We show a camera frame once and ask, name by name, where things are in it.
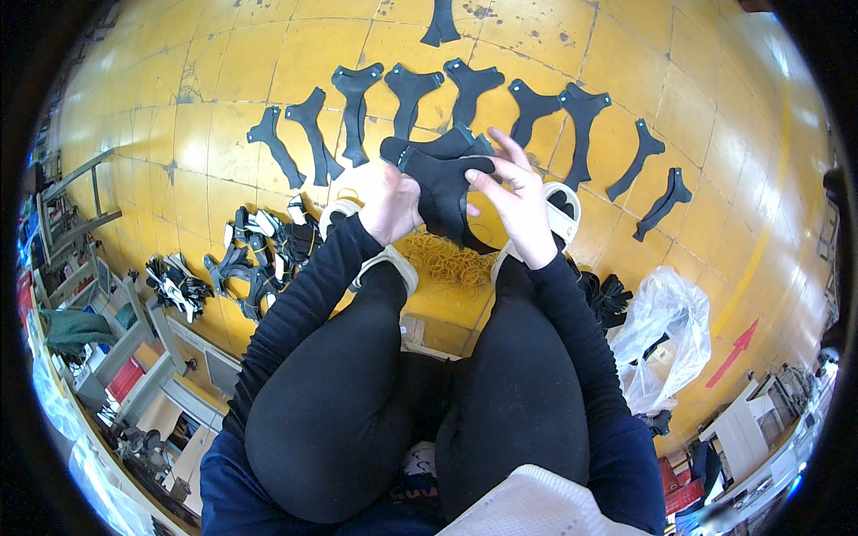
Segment cardboard box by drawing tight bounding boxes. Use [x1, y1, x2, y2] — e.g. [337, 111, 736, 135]
[400, 314, 471, 360]

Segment white table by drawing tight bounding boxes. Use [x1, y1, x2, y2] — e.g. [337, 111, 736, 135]
[697, 375, 780, 485]

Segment person's legs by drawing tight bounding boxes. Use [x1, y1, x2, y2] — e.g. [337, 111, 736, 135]
[244, 181, 592, 525]

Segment heap of tied black bundles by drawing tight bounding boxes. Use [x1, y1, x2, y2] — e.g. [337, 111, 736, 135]
[203, 194, 324, 324]

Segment small tied black heap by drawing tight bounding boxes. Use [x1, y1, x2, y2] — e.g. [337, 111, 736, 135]
[144, 252, 215, 324]

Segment green cloth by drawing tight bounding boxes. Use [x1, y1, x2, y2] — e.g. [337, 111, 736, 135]
[39, 307, 119, 357]

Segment red crate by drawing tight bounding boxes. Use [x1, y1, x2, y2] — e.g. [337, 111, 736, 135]
[659, 456, 706, 518]

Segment clear plastic bag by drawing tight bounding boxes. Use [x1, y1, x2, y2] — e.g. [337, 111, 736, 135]
[606, 266, 713, 418]

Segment dark black tied bundle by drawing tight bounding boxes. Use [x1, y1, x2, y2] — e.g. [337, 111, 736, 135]
[575, 267, 634, 331]

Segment person's right hand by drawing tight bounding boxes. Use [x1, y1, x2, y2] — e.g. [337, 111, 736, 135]
[464, 126, 560, 270]

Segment pile of yellow rubber bands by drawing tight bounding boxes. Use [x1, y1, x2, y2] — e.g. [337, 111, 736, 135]
[402, 230, 498, 300]

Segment black fabric cutout bundle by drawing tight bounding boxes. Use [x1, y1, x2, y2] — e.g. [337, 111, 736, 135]
[379, 125, 498, 254]

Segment person's left hand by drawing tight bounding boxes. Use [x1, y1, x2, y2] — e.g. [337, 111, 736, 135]
[333, 159, 425, 247]

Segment grey workbench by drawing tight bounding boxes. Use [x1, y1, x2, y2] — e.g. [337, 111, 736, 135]
[30, 255, 244, 436]

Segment person's body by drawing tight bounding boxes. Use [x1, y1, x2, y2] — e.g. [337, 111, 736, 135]
[200, 395, 668, 536]

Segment grey metal rack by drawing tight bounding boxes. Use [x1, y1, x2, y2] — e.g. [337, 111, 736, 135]
[35, 147, 123, 264]

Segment row of black shoe pieces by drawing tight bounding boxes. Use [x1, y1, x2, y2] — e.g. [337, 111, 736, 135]
[246, 0, 693, 243]

